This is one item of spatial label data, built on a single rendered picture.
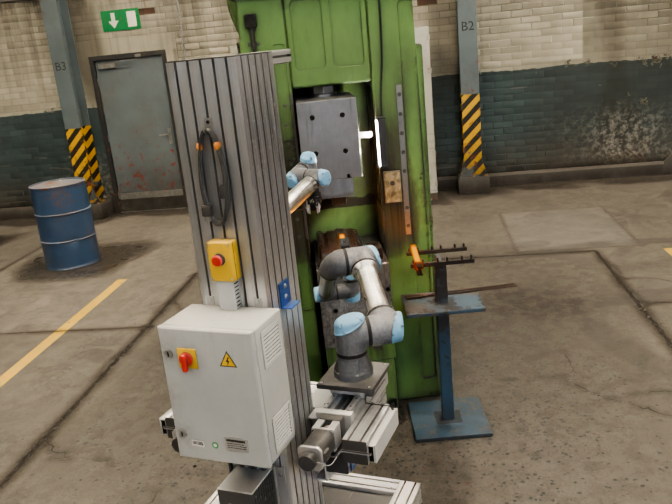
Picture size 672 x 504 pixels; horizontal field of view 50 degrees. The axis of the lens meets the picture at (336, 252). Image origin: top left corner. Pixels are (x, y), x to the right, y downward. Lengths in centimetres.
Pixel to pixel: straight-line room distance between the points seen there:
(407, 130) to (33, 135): 777
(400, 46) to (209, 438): 222
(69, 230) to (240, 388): 581
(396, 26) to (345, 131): 59
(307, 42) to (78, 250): 480
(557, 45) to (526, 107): 82
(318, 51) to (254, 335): 193
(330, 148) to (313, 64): 44
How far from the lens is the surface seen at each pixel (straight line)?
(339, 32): 376
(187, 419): 245
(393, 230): 390
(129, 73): 1024
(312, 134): 363
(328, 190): 367
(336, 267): 298
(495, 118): 958
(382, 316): 270
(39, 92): 1078
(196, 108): 230
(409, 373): 421
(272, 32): 374
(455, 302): 374
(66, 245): 797
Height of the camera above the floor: 204
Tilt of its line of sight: 16 degrees down
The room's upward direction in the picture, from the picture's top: 6 degrees counter-clockwise
